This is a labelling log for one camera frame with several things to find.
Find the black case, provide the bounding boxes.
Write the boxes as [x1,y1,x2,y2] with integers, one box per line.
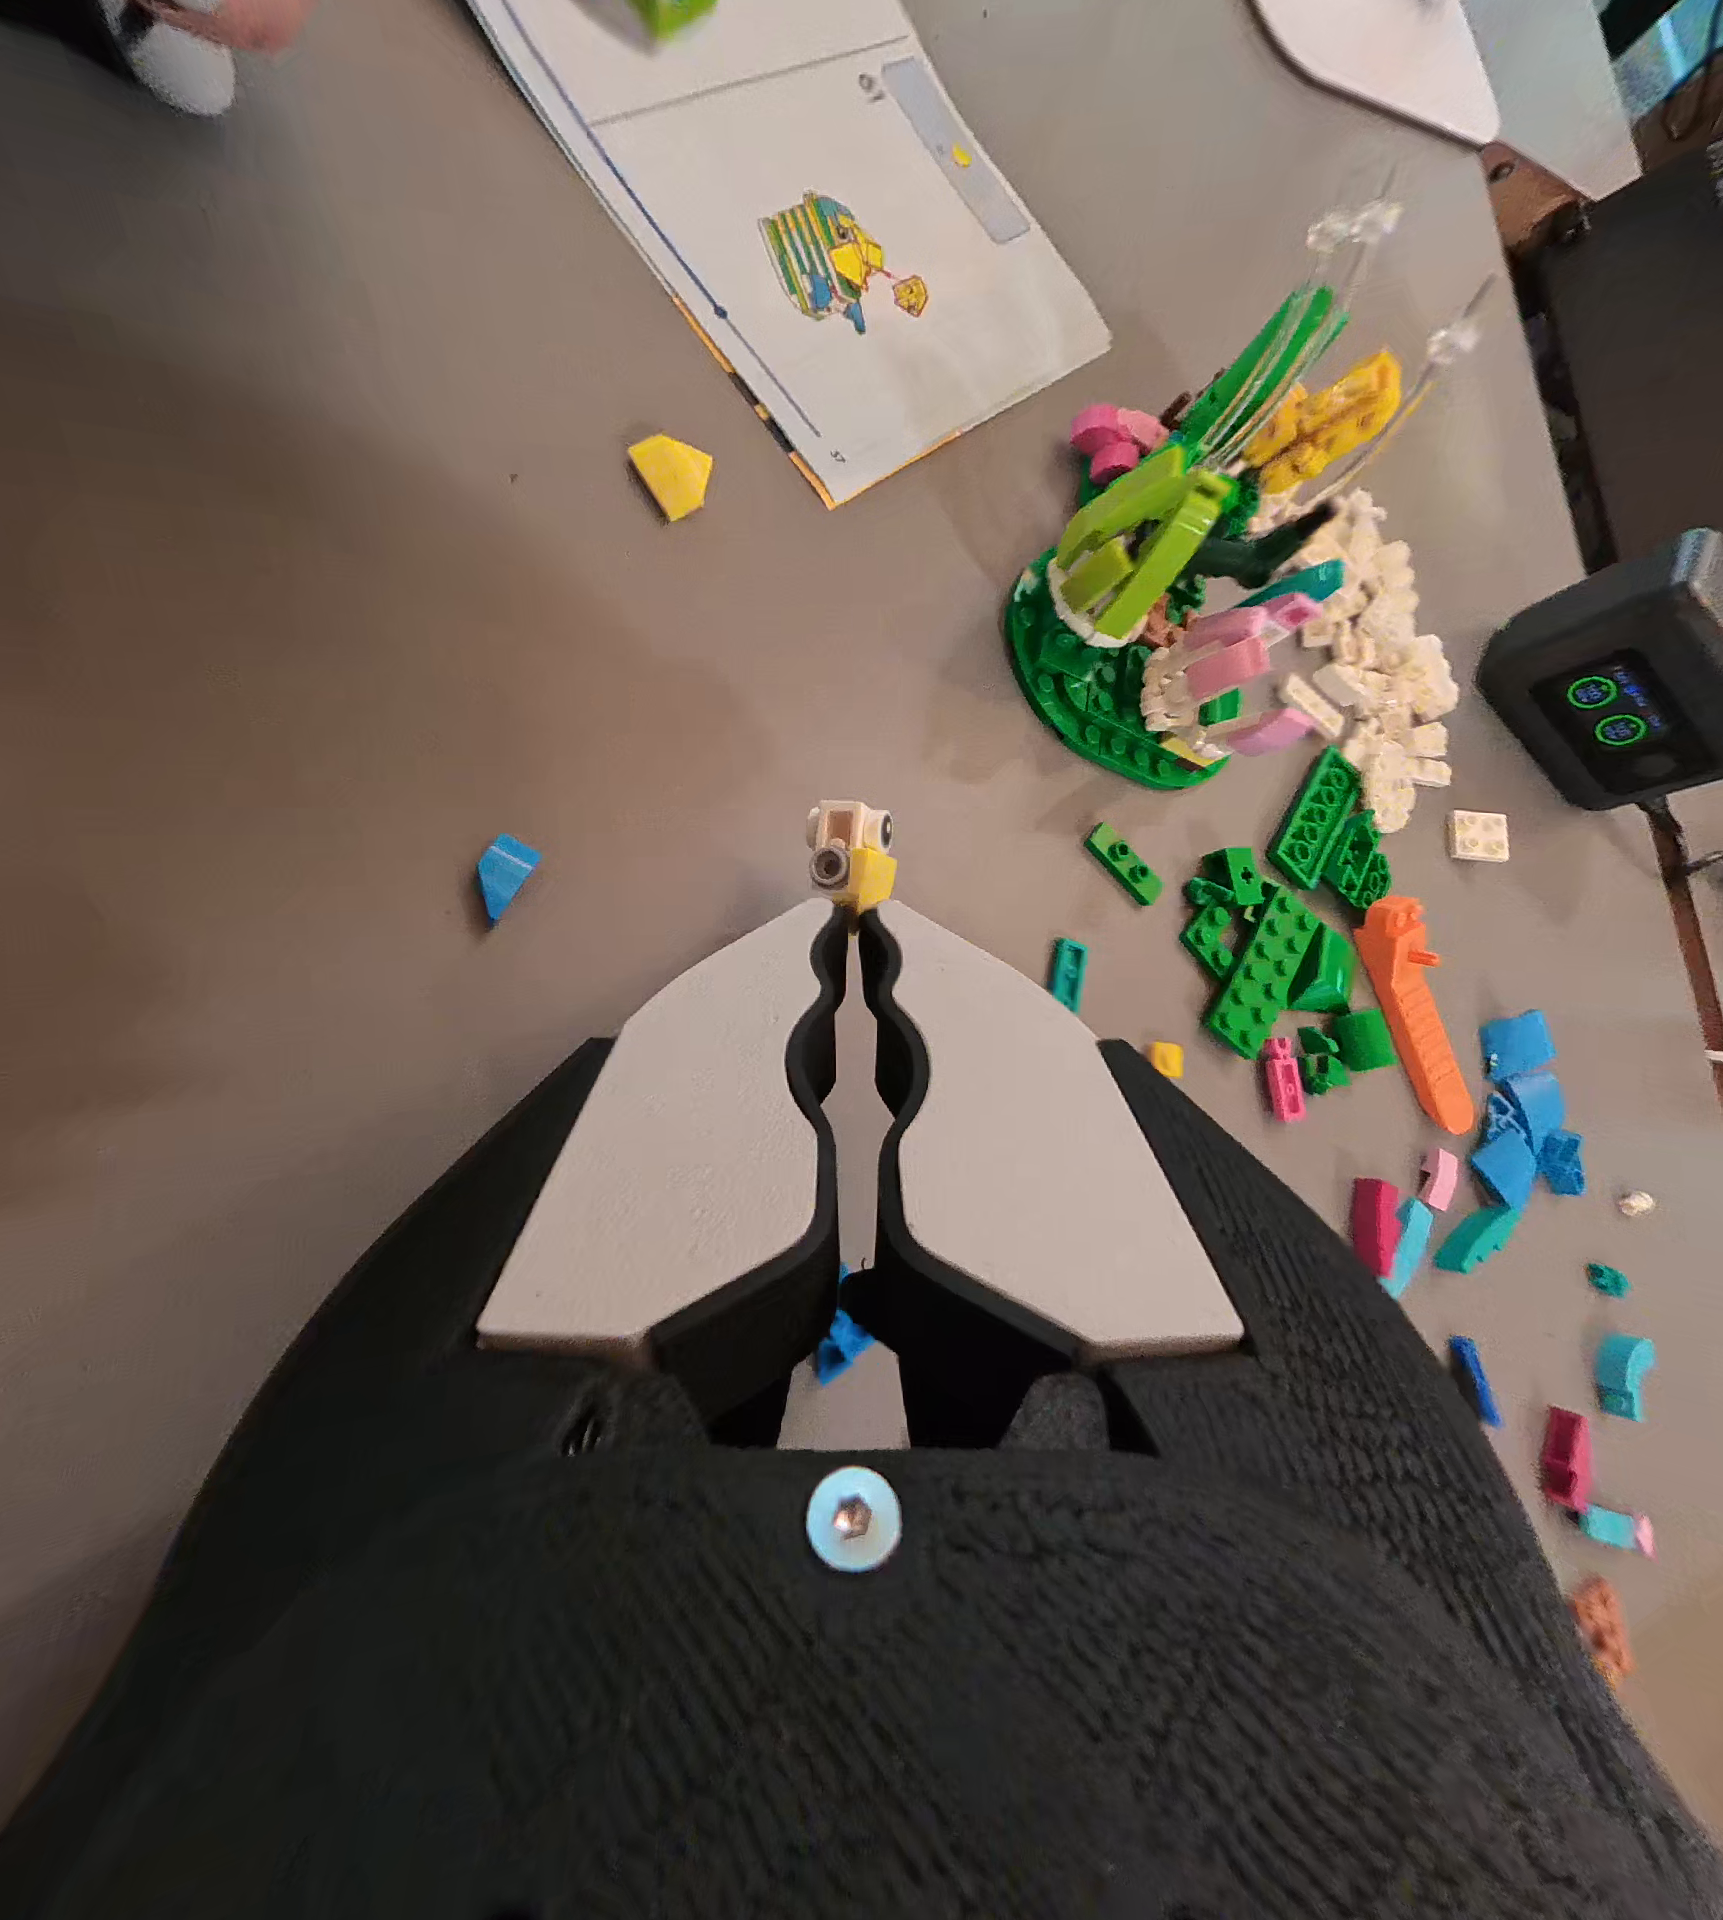
[1528,143,1723,638]

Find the grey desk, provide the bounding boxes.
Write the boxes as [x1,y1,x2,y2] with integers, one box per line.
[0,0,1723,1920]

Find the yellow tan brick fish head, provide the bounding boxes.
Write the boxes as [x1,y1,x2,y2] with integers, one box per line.
[804,799,900,918]

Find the scattered blue pink toy bricks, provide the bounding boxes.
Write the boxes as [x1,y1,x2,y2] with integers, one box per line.
[1346,1007,1661,1685]

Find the white rounded panel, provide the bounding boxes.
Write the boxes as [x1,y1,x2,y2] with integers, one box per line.
[1248,0,1503,152]

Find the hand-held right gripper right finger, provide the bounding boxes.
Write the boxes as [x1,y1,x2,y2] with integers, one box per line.
[858,901,1248,1367]

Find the instruction booklet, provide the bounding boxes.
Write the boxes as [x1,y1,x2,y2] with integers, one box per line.
[465,0,1117,512]

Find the orange brick separator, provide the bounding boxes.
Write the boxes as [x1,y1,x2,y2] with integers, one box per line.
[1352,897,1478,1138]

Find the large black power station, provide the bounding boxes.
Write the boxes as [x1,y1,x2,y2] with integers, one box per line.
[1475,526,1723,816]

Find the toy brick flower model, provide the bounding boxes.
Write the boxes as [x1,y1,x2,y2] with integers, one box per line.
[1004,194,1497,796]

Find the person's left hand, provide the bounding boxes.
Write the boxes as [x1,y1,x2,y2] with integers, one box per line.
[156,0,314,57]

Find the pile of green toy bricks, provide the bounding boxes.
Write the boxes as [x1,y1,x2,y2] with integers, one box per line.
[1176,744,1405,1101]

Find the pile of white toy bricks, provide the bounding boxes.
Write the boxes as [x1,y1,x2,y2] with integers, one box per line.
[1241,494,1466,838]

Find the yellow slope brick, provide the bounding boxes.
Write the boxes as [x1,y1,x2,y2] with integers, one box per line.
[627,435,715,526]

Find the small green plate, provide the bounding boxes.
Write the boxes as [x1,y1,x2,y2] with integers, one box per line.
[1080,820,1167,911]

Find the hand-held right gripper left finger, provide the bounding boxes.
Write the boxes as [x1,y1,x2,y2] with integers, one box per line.
[475,897,847,1364]

